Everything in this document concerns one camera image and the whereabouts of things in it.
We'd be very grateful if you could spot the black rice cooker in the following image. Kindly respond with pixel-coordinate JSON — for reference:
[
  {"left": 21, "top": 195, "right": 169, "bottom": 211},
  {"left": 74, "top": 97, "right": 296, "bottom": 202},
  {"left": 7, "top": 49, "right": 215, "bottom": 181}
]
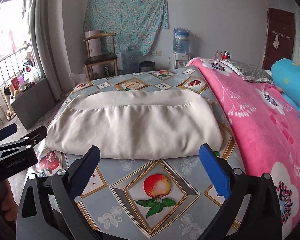
[{"left": 139, "top": 61, "right": 155, "bottom": 72}]

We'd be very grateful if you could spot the empty clear water jug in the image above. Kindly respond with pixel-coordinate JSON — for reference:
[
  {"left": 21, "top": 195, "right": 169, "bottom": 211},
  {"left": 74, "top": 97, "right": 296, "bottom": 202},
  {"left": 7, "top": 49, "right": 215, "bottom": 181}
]
[{"left": 121, "top": 47, "right": 139, "bottom": 74}]

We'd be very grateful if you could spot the blue pillow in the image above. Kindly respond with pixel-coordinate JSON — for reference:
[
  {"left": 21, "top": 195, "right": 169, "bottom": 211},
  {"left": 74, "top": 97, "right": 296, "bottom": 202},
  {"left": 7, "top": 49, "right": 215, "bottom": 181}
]
[{"left": 270, "top": 59, "right": 300, "bottom": 117}]

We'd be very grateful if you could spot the fruit pattern table cover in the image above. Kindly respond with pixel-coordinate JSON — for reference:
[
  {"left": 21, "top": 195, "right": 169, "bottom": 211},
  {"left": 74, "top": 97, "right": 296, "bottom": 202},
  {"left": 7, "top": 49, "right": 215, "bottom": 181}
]
[{"left": 25, "top": 64, "right": 251, "bottom": 239}]

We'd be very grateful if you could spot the pink floral blanket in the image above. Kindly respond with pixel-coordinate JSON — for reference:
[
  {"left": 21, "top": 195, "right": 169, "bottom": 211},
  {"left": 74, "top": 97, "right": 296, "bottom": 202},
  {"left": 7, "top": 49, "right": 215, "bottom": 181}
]
[{"left": 187, "top": 57, "right": 300, "bottom": 238}]

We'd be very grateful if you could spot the grey sequin pillow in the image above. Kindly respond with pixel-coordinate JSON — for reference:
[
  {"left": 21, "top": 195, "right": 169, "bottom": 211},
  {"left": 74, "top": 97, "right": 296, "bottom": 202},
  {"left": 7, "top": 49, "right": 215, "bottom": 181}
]
[{"left": 221, "top": 59, "right": 273, "bottom": 84}]

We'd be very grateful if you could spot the blue water bottle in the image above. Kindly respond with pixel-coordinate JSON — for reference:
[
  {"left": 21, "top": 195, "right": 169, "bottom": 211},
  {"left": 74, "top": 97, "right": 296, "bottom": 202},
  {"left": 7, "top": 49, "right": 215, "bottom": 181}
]
[{"left": 172, "top": 28, "right": 190, "bottom": 54}]

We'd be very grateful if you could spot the cream zip-up jacket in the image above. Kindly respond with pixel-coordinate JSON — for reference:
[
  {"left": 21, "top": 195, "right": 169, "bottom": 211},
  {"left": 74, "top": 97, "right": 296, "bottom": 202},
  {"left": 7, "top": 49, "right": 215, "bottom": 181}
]
[{"left": 45, "top": 89, "right": 223, "bottom": 160}]

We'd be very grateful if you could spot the left hand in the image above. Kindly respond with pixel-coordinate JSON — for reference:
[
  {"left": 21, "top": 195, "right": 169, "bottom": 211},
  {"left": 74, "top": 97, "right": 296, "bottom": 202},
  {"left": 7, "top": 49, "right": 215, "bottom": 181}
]
[{"left": 0, "top": 179, "right": 18, "bottom": 223}]

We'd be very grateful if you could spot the wooden chair black seat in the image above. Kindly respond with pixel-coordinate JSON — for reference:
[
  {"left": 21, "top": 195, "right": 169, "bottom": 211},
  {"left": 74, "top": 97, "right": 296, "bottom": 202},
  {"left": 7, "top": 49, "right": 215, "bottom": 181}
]
[{"left": 83, "top": 33, "right": 118, "bottom": 81}]

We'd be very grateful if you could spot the dark red door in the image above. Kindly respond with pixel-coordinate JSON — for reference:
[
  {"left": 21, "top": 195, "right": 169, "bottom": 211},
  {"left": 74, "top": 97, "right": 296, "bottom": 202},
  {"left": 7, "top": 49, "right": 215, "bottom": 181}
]
[{"left": 262, "top": 8, "right": 295, "bottom": 70}]

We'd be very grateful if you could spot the clear plastic bag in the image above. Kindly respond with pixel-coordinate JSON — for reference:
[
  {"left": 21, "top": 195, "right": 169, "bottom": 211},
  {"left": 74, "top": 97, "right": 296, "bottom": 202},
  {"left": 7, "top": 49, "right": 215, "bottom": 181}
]
[{"left": 69, "top": 73, "right": 88, "bottom": 88}]

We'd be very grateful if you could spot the white water dispenser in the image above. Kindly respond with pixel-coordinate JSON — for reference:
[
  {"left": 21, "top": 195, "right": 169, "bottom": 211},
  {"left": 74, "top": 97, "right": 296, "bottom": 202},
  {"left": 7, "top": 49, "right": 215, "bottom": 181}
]
[{"left": 168, "top": 52, "right": 190, "bottom": 69}]

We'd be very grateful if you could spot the floral teal wall cloth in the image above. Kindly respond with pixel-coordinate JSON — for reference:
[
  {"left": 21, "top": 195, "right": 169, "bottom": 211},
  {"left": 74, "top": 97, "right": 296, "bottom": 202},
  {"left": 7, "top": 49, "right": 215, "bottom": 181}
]
[{"left": 83, "top": 0, "right": 169, "bottom": 56}]

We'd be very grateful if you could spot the grey curtain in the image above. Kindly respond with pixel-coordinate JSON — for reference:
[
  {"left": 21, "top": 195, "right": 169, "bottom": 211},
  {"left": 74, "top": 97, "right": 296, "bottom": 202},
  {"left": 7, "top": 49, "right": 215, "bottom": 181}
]
[{"left": 28, "top": 0, "right": 62, "bottom": 101}]

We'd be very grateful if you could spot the dark grey cabinet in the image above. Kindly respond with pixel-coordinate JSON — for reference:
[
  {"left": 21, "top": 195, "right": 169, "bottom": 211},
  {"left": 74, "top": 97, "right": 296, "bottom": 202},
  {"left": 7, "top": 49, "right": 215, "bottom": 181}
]
[{"left": 11, "top": 78, "right": 56, "bottom": 130}]

